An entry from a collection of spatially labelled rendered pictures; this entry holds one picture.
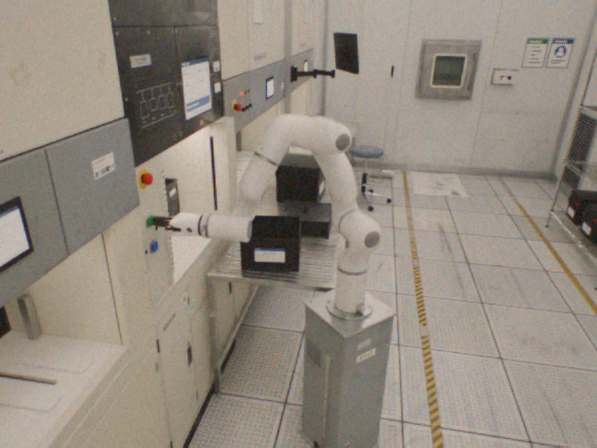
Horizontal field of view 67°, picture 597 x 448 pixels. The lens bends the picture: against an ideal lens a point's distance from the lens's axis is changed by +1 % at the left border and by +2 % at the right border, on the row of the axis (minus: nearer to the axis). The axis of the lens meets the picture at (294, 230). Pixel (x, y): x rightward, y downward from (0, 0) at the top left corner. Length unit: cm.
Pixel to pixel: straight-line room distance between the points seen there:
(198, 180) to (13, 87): 131
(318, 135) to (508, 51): 498
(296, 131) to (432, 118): 488
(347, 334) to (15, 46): 133
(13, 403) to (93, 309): 33
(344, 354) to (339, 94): 475
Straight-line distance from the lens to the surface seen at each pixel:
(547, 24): 636
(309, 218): 244
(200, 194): 231
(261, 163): 143
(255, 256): 209
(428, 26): 612
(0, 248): 108
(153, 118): 161
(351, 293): 179
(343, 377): 189
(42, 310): 173
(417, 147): 631
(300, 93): 507
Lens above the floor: 183
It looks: 25 degrees down
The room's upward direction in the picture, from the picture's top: 1 degrees clockwise
